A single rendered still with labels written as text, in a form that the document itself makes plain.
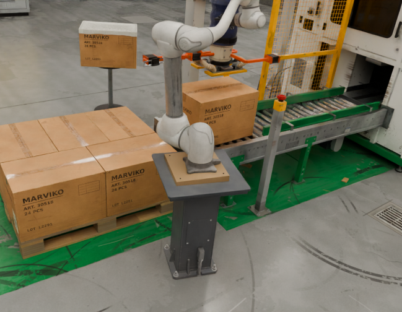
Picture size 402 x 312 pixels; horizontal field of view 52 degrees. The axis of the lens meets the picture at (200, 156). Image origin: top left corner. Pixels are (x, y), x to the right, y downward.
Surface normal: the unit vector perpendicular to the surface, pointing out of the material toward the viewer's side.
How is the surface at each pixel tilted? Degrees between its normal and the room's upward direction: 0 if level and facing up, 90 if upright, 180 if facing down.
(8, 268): 0
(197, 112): 90
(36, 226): 90
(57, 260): 0
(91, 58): 90
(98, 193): 90
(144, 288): 0
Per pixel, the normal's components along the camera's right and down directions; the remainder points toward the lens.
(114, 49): 0.14, 0.50
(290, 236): 0.09, -0.87
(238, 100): 0.59, 0.44
